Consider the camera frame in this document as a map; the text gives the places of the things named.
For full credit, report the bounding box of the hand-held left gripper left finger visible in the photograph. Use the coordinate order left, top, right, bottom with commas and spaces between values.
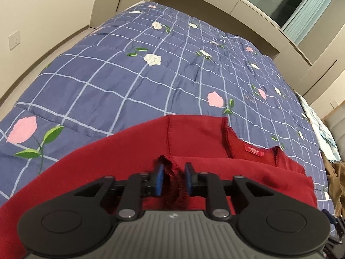
73, 163, 165, 220

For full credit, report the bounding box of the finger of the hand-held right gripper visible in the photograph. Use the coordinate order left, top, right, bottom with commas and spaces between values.
323, 210, 345, 251

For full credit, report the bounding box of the blue floral checked quilt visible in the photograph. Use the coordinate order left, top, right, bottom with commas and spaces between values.
0, 1, 337, 238

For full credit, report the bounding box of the white wall socket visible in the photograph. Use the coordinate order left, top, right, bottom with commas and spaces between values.
8, 30, 21, 50

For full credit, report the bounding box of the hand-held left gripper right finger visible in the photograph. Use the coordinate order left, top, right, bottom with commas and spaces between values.
184, 162, 275, 220

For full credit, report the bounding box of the light blue white cloth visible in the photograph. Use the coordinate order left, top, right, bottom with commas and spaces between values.
295, 92, 341, 162

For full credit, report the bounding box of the brown cloth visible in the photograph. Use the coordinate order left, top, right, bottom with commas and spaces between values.
321, 154, 345, 219

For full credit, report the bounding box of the red sweater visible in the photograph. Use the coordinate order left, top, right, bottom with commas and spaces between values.
0, 114, 318, 259

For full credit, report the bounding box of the light blue curtain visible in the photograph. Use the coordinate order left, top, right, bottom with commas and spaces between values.
282, 0, 342, 46

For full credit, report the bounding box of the beige window bench cabinet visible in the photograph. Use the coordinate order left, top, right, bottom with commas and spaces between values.
90, 0, 345, 106

